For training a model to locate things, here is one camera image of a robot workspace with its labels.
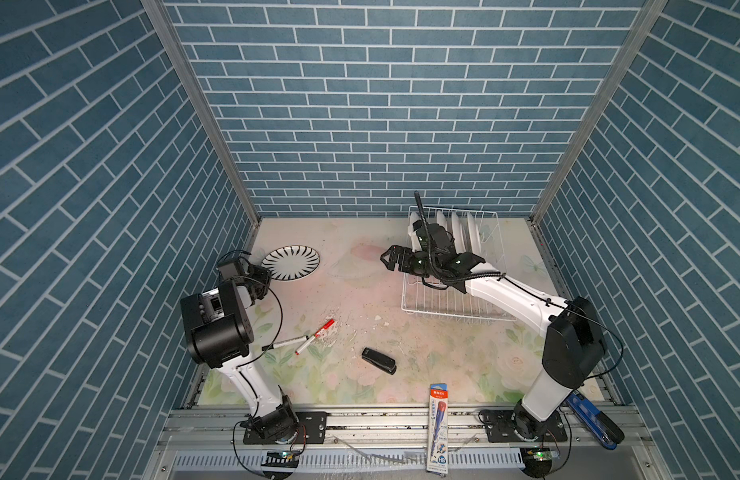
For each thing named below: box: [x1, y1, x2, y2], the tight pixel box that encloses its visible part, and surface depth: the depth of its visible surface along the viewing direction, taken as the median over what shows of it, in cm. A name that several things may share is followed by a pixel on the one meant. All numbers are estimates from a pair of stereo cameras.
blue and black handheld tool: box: [565, 390, 625, 450], surface depth 75 cm
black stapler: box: [361, 347, 397, 375], surface depth 84 cm
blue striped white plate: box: [261, 245, 321, 281], surface depth 108 cm
